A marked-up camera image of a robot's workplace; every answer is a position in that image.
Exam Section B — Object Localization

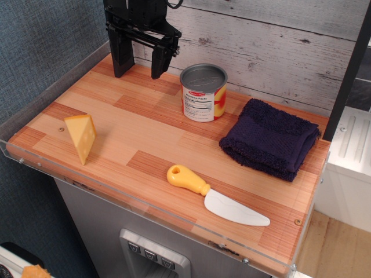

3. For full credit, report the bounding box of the clear acrylic table guard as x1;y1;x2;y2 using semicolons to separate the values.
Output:
1;39;330;277

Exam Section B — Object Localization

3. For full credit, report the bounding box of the yellow toy cheese wedge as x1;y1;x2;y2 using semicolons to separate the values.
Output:
64;115;97;165

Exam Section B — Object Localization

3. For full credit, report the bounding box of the black vertical post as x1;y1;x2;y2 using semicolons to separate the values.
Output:
322;1;370;141
127;40;135;70

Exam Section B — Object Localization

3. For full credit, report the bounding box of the folded dark blue towel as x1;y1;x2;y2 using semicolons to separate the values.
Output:
219;99;320;182

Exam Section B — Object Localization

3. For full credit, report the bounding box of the yellow handled toy knife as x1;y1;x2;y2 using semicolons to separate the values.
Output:
167;164;270;226

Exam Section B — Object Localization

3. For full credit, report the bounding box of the toy tin can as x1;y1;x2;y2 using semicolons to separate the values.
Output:
180;63;228;122

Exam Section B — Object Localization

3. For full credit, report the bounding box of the silver dispenser button panel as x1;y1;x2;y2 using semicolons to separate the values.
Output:
119;229;191;277

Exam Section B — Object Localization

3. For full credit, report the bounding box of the silver toy fridge cabinet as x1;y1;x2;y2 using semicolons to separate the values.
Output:
56;180;268;277

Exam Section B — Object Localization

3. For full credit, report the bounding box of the white toy sink unit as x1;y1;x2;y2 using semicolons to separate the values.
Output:
314;107;370;232

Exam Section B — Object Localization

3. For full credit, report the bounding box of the black vertical post left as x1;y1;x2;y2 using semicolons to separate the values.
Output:
127;40;135;70

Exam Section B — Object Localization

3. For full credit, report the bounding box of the orange object bottom left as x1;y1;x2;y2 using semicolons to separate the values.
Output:
21;265;52;278

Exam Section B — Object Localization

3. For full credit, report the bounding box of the black vertical post right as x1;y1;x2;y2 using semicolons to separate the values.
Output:
322;1;370;141

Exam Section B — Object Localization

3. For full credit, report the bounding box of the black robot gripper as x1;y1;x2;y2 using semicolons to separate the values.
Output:
104;1;182;79

